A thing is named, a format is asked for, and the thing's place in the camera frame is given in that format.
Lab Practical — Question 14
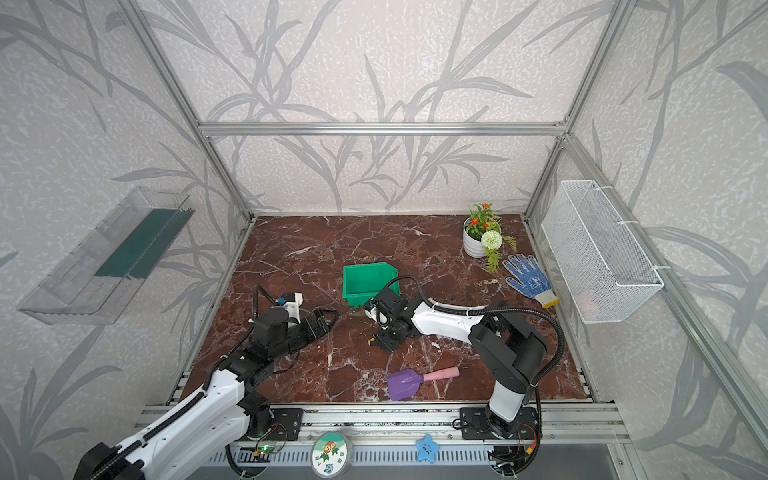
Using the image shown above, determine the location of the white wire mesh basket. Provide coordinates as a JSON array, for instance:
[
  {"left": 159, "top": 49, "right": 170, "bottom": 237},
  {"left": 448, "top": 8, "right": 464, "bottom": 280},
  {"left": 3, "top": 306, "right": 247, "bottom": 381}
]
[{"left": 542, "top": 180, "right": 664, "bottom": 324}]

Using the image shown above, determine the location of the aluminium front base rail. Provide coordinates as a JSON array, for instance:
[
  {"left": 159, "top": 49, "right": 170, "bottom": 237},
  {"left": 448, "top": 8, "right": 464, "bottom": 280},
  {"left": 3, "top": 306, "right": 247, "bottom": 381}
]
[{"left": 134, "top": 401, "right": 631, "bottom": 448}]

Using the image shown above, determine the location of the clear plastic wall shelf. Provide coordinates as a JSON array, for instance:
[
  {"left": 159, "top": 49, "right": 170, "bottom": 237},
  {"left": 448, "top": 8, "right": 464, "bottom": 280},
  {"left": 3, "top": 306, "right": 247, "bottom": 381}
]
[{"left": 17, "top": 187, "right": 195, "bottom": 325}]

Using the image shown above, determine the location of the aluminium right frame post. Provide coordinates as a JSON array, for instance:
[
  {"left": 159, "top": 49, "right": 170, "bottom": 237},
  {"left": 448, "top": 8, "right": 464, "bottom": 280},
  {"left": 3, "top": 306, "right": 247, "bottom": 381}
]
[{"left": 523, "top": 0, "right": 637, "bottom": 224}]

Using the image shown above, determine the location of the round green cartoon sticker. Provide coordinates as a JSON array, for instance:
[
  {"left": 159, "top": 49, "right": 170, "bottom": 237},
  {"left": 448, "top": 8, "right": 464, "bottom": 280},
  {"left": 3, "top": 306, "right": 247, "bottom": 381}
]
[{"left": 311, "top": 432, "right": 354, "bottom": 479}]

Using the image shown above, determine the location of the white pot with flowers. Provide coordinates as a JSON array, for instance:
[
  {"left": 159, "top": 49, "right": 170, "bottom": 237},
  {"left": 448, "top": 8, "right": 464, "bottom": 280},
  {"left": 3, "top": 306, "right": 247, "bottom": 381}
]
[{"left": 462, "top": 203, "right": 517, "bottom": 273}]

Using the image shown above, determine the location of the blue white work glove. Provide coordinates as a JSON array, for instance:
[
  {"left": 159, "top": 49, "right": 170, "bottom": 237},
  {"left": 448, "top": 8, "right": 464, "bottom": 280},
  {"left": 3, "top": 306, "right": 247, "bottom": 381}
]
[{"left": 502, "top": 254, "right": 560, "bottom": 309}]

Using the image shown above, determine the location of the blue star sticker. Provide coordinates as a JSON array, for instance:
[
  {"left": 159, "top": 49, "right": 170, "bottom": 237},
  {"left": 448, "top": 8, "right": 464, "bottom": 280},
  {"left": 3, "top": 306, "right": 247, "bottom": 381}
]
[{"left": 416, "top": 434, "right": 440, "bottom": 464}]

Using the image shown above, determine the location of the purple toy shovel pink handle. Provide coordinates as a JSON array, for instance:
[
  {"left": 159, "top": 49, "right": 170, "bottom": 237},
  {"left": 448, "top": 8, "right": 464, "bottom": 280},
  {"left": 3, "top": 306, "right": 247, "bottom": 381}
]
[{"left": 387, "top": 367, "right": 460, "bottom": 401}]

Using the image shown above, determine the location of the aluminium floor edge rail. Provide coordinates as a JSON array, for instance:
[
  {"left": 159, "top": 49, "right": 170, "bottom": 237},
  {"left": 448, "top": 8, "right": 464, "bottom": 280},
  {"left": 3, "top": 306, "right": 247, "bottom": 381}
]
[{"left": 163, "top": 216, "right": 256, "bottom": 405}]

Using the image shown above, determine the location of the green plastic bin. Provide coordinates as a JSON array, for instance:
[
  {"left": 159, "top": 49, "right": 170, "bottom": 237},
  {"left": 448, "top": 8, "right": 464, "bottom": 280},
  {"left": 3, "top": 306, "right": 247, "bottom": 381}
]
[{"left": 342, "top": 262, "right": 399, "bottom": 308}]

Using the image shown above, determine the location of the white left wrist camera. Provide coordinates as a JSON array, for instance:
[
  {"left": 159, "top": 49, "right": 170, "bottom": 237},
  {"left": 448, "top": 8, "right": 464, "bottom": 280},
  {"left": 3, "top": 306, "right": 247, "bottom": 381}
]
[{"left": 275, "top": 293, "right": 303, "bottom": 321}]

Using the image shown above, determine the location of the aluminium back horizontal bar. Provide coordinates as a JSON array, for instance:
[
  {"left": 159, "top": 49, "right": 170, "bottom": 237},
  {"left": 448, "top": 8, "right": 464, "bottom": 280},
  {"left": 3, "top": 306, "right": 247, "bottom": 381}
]
[{"left": 199, "top": 122, "right": 565, "bottom": 137}]

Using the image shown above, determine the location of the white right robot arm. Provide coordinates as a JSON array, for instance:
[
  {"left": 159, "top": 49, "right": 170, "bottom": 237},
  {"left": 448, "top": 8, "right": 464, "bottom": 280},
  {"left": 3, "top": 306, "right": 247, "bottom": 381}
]
[{"left": 364, "top": 287, "right": 548, "bottom": 428}]

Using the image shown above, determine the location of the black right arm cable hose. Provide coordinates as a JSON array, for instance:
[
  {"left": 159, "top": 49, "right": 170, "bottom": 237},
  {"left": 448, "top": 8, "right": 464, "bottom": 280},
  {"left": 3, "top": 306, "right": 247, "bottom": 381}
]
[{"left": 383, "top": 275, "right": 566, "bottom": 391}]

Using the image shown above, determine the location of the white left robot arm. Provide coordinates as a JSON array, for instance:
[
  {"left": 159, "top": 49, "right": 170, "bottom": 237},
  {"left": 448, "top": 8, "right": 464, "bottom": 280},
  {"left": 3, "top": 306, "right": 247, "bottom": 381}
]
[{"left": 74, "top": 306, "right": 339, "bottom": 479}]

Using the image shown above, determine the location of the aluminium corner frame post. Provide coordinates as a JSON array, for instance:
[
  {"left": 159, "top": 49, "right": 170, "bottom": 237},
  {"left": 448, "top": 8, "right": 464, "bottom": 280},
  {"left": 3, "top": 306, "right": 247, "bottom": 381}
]
[{"left": 116, "top": 0, "right": 254, "bottom": 221}]

